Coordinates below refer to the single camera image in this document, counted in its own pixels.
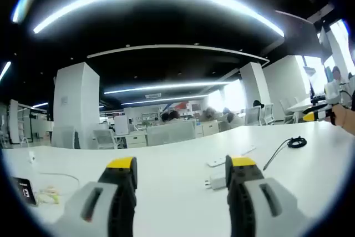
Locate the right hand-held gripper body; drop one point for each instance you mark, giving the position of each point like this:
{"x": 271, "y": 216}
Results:
{"x": 332, "y": 91}

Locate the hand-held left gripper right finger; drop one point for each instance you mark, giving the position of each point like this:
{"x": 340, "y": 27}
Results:
{"x": 249, "y": 209}

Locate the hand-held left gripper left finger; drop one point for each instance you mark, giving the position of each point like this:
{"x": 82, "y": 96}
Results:
{"x": 111, "y": 209}

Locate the white charger adapter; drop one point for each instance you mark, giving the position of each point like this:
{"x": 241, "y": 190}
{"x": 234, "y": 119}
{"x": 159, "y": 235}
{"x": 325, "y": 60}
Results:
{"x": 219, "y": 180}

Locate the white desk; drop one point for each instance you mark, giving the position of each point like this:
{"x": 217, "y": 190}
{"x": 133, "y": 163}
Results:
{"x": 172, "y": 170}

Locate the white desk partition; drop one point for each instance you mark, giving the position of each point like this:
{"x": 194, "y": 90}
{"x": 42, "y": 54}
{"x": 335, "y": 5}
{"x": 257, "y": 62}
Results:
{"x": 170, "y": 133}

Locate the person's right hand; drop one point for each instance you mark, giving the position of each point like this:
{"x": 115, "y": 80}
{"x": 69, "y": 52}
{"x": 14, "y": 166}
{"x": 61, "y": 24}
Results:
{"x": 339, "y": 114}

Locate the white side table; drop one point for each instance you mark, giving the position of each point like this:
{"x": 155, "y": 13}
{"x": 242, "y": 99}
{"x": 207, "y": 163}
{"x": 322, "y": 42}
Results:
{"x": 301, "y": 105}

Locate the long white flat strip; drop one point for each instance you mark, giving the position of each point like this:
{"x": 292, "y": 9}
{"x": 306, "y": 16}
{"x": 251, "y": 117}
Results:
{"x": 216, "y": 162}

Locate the pale yellow packets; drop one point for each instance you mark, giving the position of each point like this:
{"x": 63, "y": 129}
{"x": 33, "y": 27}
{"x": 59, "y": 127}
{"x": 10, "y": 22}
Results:
{"x": 50, "y": 196}

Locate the white mesh office chair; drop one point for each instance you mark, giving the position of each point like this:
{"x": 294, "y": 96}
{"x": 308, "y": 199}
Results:
{"x": 106, "y": 138}

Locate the white drawer cabinet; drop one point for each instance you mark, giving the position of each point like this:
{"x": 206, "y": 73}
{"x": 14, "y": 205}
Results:
{"x": 210, "y": 128}
{"x": 136, "y": 140}

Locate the black timer display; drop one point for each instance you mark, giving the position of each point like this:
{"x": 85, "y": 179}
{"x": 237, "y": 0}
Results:
{"x": 25, "y": 191}

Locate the white square pillar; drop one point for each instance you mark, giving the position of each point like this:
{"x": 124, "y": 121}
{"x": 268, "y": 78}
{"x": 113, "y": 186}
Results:
{"x": 76, "y": 103}

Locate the ceiling air vent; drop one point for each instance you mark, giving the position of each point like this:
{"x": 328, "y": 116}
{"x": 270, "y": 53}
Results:
{"x": 153, "y": 96}

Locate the curved white ceiling rail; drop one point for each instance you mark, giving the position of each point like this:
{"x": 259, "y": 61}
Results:
{"x": 177, "y": 48}

